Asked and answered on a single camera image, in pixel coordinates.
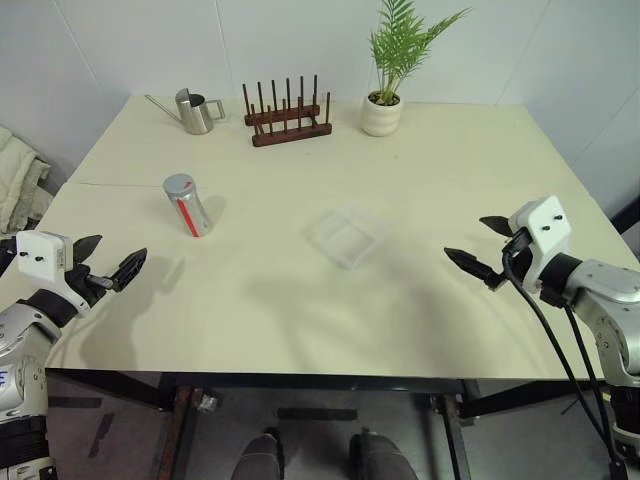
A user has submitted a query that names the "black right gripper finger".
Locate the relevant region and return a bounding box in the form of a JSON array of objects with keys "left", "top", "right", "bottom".
[
  {"left": 479, "top": 215, "right": 513, "bottom": 237},
  {"left": 443, "top": 247, "right": 497, "bottom": 282}
]

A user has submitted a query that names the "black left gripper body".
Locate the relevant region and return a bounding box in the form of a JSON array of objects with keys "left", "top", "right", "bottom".
[{"left": 63, "top": 263, "right": 120, "bottom": 310}]

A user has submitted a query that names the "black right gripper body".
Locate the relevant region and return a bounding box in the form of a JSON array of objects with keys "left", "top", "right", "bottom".
[{"left": 483, "top": 227, "right": 539, "bottom": 291}]

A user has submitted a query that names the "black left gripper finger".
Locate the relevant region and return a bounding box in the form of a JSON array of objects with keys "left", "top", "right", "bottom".
[
  {"left": 111, "top": 247, "right": 149, "bottom": 292},
  {"left": 74, "top": 233, "right": 104, "bottom": 265}
]

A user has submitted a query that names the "silver red can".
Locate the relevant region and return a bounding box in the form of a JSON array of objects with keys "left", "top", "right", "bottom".
[{"left": 167, "top": 191, "right": 214, "bottom": 240}]

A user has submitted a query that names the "clear plastic container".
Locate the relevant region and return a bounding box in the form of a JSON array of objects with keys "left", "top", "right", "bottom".
[{"left": 305, "top": 199, "right": 394, "bottom": 272}]

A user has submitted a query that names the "beige padded cloth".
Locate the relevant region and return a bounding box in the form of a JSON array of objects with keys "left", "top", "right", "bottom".
[{"left": 0, "top": 124, "right": 52, "bottom": 234}]

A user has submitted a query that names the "black furniture piece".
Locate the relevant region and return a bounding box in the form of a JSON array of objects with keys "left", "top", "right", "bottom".
[{"left": 608, "top": 186, "right": 640, "bottom": 234}]

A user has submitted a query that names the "small grey table caster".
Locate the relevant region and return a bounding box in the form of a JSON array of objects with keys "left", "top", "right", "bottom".
[{"left": 196, "top": 391, "right": 222, "bottom": 415}]

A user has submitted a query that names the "white ribbed plant pot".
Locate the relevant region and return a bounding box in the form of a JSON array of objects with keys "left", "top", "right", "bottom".
[{"left": 360, "top": 90, "right": 404, "bottom": 137}]

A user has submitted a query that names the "steel watering can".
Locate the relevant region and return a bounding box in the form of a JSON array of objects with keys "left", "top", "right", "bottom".
[{"left": 144, "top": 87, "right": 227, "bottom": 136}]

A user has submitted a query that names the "rusty brown table leg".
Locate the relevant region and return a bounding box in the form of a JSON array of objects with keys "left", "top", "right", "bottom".
[{"left": 158, "top": 384, "right": 202, "bottom": 480}]

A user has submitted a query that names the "green fern plant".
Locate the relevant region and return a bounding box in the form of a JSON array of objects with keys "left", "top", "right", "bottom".
[{"left": 368, "top": 0, "right": 474, "bottom": 106}]

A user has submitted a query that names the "brown wooden peg rack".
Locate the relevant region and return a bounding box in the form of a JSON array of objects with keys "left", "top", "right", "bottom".
[{"left": 241, "top": 73, "right": 334, "bottom": 148}]

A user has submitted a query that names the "black floor tape strip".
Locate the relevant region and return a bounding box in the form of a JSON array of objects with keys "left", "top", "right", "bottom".
[{"left": 277, "top": 408, "right": 359, "bottom": 422}]

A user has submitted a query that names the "dark grey rounded shape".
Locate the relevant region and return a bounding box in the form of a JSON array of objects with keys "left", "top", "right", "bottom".
[
  {"left": 239, "top": 426, "right": 286, "bottom": 480},
  {"left": 348, "top": 427, "right": 417, "bottom": 480}
]

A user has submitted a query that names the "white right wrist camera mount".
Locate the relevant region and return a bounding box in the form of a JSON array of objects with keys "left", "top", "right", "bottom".
[{"left": 508, "top": 195, "right": 574, "bottom": 292}]

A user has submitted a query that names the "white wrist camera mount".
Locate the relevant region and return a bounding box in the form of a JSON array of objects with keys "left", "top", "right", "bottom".
[
  {"left": 14, "top": 229, "right": 94, "bottom": 319},
  {"left": 508, "top": 195, "right": 574, "bottom": 292}
]

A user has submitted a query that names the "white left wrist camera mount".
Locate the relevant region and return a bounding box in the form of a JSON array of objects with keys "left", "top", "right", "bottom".
[{"left": 14, "top": 229, "right": 94, "bottom": 319}]

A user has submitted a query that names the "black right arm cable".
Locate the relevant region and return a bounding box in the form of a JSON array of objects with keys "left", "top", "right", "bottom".
[
  {"left": 539, "top": 287, "right": 624, "bottom": 454},
  {"left": 501, "top": 248, "right": 621, "bottom": 464}
]

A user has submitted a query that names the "black table frame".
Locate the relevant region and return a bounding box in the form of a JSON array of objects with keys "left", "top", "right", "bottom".
[{"left": 44, "top": 368, "right": 609, "bottom": 480}]

